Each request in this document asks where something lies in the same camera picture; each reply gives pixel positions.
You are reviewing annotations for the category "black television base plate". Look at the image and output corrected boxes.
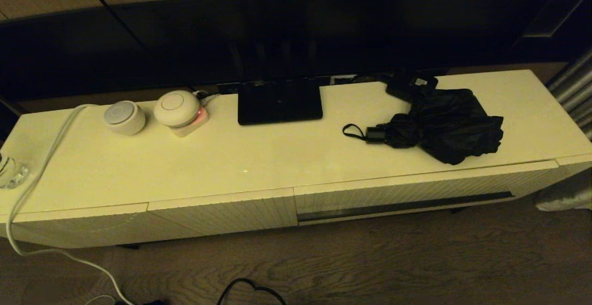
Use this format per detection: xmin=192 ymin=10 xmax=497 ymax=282
xmin=237 ymin=79 xmax=323 ymax=126

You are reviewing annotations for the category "ribbed white cabinet front panel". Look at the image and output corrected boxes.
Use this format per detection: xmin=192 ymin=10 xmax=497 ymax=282
xmin=0 ymin=203 xmax=149 ymax=249

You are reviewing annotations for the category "white speaker with grey top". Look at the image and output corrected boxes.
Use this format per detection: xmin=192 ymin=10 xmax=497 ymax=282
xmin=103 ymin=100 xmax=146 ymax=135

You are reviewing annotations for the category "white TV cabinet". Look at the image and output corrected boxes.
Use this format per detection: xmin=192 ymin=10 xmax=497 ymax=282
xmin=0 ymin=68 xmax=592 ymax=249

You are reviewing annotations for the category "small ribbed white end panel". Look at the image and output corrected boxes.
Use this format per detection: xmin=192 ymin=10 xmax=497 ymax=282
xmin=556 ymin=154 xmax=592 ymax=190

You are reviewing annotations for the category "small black box with label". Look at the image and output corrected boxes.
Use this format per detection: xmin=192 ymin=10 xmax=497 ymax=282
xmin=386 ymin=71 xmax=439 ymax=103

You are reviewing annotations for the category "white ribbed front drawer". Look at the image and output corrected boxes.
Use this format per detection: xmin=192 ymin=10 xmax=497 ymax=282
xmin=294 ymin=159 xmax=560 ymax=226

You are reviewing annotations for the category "white cloth bundle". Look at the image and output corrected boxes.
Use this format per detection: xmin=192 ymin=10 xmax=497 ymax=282
xmin=536 ymin=187 xmax=592 ymax=212

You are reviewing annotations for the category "black cable loop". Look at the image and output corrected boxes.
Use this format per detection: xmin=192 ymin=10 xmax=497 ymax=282
xmin=217 ymin=278 xmax=287 ymax=305

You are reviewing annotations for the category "clear glass object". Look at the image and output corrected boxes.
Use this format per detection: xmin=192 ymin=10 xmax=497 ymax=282
xmin=0 ymin=152 xmax=29 ymax=189

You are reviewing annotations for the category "thick white power cable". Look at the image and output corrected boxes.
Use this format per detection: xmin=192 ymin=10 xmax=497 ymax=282
xmin=6 ymin=104 xmax=136 ymax=305

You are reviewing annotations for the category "white round dome device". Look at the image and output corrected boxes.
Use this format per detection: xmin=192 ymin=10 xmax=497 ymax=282
xmin=154 ymin=90 xmax=201 ymax=128

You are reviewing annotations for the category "dark wall frame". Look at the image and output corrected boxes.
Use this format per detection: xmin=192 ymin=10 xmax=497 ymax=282
xmin=509 ymin=0 xmax=592 ymax=63

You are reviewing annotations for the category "white power strip red light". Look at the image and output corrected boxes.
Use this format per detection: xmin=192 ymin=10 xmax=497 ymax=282
xmin=169 ymin=106 xmax=210 ymax=138

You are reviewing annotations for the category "black umbrella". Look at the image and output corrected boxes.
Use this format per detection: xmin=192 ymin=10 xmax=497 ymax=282
xmin=342 ymin=88 xmax=505 ymax=165

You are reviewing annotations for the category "grey curtain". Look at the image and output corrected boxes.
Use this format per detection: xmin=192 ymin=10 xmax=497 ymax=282
xmin=546 ymin=49 xmax=592 ymax=139

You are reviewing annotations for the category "thin white plug cable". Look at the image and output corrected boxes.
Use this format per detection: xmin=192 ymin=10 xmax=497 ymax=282
xmin=193 ymin=90 xmax=222 ymax=108

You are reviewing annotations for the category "black flat television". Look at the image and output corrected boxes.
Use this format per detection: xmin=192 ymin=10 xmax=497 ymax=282
xmin=0 ymin=0 xmax=562 ymax=102

